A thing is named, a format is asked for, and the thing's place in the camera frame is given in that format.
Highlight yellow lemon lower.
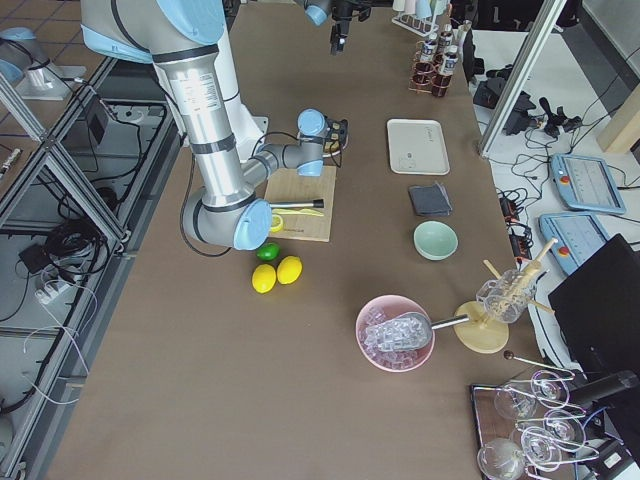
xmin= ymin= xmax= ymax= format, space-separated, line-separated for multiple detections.
xmin=251 ymin=264 xmax=277 ymax=294

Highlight black monitor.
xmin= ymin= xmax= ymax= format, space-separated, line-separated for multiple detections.
xmin=549 ymin=234 xmax=639 ymax=374

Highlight white round plate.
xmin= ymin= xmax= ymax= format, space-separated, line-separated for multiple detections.
xmin=323 ymin=119 xmax=348 ymax=157

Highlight tea bottle back left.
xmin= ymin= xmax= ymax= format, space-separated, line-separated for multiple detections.
xmin=437 ymin=24 xmax=453 ymax=52

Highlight metal ice scoop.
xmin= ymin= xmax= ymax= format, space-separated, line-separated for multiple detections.
xmin=358 ymin=312 xmax=470 ymax=352

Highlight bamboo cutting board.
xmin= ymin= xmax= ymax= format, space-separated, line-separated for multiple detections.
xmin=264 ymin=166 xmax=337 ymax=242

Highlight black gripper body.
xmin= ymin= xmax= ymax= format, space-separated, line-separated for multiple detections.
xmin=332 ymin=0 xmax=371 ymax=21
xmin=325 ymin=119 xmax=349 ymax=146

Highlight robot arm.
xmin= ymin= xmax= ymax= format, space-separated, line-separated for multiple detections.
xmin=296 ymin=0 xmax=372 ymax=55
xmin=81 ymin=1 xmax=348 ymax=250

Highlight tea bottle right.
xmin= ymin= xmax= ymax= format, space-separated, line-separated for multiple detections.
xmin=414 ymin=33 xmax=438 ymax=75

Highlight copper wire bottle rack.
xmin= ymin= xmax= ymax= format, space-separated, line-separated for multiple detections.
xmin=409 ymin=51 xmax=445 ymax=95

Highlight mint green bowl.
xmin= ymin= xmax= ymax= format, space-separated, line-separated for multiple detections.
xmin=413 ymin=221 xmax=459 ymax=261

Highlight grey folded cloth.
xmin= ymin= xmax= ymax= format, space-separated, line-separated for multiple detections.
xmin=408 ymin=182 xmax=453 ymax=217

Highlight tea bottle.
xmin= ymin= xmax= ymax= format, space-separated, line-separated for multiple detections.
xmin=431 ymin=45 xmax=458 ymax=98
xmin=414 ymin=33 xmax=438 ymax=75
xmin=437 ymin=24 xmax=453 ymax=52

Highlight steel muddler black tip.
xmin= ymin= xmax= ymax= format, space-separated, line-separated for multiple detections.
xmin=270 ymin=199 xmax=325 ymax=209

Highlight yellow lemon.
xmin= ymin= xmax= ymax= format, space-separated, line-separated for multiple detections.
xmin=251 ymin=264 xmax=277 ymax=294
xmin=276 ymin=256 xmax=303 ymax=285

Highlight pink ice bowl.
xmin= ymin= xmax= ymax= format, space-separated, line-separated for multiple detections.
xmin=355 ymin=295 xmax=435 ymax=372

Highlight wooden cup tree stand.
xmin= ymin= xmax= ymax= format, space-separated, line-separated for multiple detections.
xmin=454 ymin=238 xmax=558 ymax=354

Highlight blue teach pendant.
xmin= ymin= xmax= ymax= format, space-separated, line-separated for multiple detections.
xmin=550 ymin=154 xmax=626 ymax=214
xmin=538 ymin=212 xmax=610 ymax=275

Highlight glass pitcher on stand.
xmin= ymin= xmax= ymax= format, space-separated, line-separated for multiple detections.
xmin=476 ymin=269 xmax=536 ymax=324

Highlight blue teach pendant lower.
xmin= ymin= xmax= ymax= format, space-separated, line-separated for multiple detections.
xmin=538 ymin=212 xmax=610 ymax=275

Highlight wine glass rack tray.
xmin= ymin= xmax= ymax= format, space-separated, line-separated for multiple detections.
xmin=469 ymin=368 xmax=640 ymax=480

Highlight half lemon slice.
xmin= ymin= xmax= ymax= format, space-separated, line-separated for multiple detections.
xmin=270 ymin=214 xmax=284 ymax=233

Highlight green lime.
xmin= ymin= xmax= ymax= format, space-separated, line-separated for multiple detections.
xmin=256 ymin=242 xmax=280 ymax=262

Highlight yellow plastic knife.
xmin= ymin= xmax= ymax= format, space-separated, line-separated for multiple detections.
xmin=272 ymin=208 xmax=324 ymax=217

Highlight white dish rack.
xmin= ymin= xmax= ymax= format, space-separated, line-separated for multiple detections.
xmin=391 ymin=0 xmax=450 ymax=38

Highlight cream rabbit serving tray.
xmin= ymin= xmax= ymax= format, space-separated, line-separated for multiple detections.
xmin=387 ymin=119 xmax=450 ymax=176

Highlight tea bottle front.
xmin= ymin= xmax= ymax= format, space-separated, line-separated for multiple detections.
xmin=431 ymin=45 xmax=458 ymax=98

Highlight yellow lemon upper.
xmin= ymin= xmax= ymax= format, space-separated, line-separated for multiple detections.
xmin=276 ymin=256 xmax=303 ymax=285

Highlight blue teach pendant upper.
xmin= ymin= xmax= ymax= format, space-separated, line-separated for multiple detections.
xmin=550 ymin=154 xmax=626 ymax=214

